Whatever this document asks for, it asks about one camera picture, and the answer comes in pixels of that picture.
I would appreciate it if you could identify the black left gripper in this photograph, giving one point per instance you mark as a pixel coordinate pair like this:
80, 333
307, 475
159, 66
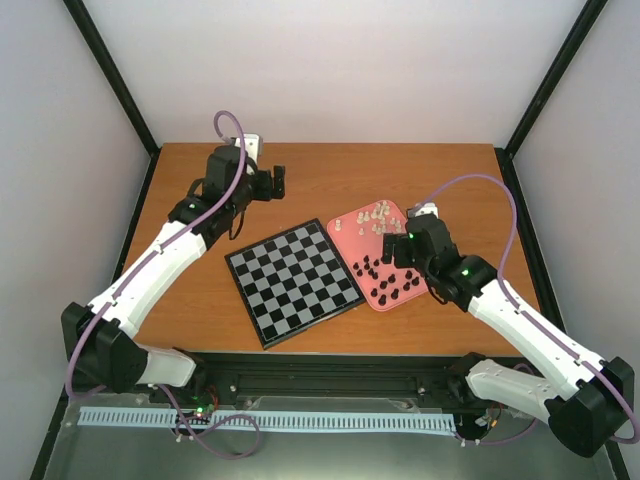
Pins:
266, 190

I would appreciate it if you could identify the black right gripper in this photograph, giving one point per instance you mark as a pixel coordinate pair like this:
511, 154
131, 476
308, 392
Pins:
400, 259

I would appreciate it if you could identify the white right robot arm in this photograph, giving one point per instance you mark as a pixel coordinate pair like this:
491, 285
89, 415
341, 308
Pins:
582, 397

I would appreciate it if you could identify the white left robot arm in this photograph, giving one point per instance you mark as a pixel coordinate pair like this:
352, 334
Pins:
100, 336

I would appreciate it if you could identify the pink plastic tray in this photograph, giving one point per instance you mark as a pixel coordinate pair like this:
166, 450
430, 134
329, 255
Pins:
353, 247

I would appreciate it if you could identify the black and grey chessboard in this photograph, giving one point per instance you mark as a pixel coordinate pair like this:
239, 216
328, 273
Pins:
292, 281

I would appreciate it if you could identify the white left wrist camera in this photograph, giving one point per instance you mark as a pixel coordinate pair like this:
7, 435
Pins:
253, 147

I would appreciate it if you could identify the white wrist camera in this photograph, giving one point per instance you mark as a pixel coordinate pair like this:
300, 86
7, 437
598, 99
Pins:
253, 147
423, 209

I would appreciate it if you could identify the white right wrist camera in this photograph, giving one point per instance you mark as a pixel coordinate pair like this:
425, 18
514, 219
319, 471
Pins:
423, 209

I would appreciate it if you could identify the black right frame post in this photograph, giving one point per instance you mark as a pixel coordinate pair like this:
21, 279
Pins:
576, 36

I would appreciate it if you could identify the black frame post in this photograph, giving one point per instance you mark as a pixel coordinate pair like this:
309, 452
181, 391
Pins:
93, 39
576, 36

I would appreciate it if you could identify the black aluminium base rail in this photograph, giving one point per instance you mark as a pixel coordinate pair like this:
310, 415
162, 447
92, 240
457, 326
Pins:
234, 378

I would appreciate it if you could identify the black left frame post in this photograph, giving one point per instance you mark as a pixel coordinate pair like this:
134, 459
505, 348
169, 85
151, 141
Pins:
93, 39

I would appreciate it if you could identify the light blue slotted cable duct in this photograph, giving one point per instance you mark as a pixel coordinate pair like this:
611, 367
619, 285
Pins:
273, 421

